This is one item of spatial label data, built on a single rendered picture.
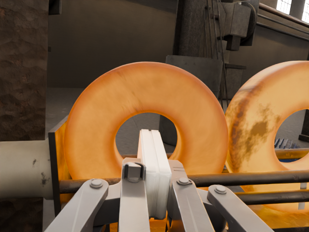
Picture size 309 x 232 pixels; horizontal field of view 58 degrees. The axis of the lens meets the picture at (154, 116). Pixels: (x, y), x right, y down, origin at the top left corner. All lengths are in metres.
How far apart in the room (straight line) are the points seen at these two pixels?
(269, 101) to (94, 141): 0.17
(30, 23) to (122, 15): 7.33
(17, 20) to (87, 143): 0.28
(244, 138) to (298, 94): 0.07
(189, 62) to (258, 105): 2.39
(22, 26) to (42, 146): 0.25
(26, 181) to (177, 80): 0.16
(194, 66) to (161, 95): 2.41
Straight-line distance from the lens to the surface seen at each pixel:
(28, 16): 0.49
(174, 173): 0.17
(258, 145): 0.29
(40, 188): 0.27
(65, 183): 0.26
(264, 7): 11.59
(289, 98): 0.29
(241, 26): 8.14
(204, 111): 0.26
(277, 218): 0.32
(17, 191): 0.28
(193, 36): 4.32
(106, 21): 7.54
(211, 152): 0.27
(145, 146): 0.18
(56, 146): 0.25
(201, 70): 2.67
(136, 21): 8.06
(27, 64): 0.49
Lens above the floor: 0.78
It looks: 11 degrees down
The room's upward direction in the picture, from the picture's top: 6 degrees clockwise
